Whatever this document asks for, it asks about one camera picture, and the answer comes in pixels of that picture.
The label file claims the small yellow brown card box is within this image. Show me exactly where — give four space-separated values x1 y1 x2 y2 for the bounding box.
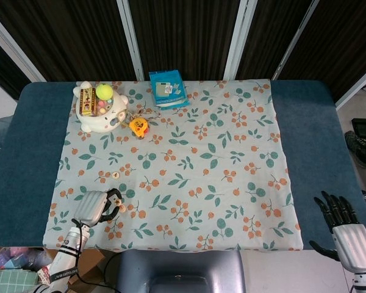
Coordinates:
76 87 98 117

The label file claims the yellow green tennis ball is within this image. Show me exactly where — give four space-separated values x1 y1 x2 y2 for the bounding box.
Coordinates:
96 83 114 100

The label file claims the blue flat product package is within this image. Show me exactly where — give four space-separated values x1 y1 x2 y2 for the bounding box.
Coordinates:
148 70 191 108

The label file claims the white animal shaped ceramic bowl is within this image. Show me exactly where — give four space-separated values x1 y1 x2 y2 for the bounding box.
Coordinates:
72 81 129 134

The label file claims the floral fruit print tablecloth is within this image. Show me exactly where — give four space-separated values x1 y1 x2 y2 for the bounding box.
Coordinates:
42 78 304 251

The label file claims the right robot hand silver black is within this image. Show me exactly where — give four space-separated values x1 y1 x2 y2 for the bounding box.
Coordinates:
309 190 366 274

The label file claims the dark sneaker shoe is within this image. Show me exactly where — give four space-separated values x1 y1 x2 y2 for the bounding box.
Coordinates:
344 130 366 167

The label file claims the green checked cloth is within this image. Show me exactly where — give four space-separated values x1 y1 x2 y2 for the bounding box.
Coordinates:
0 270 39 293

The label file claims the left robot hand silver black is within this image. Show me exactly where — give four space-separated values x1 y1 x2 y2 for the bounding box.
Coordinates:
72 188 124 228

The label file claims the yellow tape measure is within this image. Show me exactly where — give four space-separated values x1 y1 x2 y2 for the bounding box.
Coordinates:
128 118 151 139

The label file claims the black flat device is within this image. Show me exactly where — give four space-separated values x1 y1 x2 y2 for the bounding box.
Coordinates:
351 118 366 139

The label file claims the grey robot torso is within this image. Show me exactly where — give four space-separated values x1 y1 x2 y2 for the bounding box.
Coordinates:
114 249 243 293

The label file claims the dark folding screen white frame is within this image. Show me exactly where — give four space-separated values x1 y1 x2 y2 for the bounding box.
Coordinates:
0 0 366 109

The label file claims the cardboard box with colourful items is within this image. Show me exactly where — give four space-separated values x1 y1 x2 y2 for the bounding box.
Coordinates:
0 245 110 293

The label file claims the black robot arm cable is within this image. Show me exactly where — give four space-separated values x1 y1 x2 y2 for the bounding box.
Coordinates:
71 218 126 291

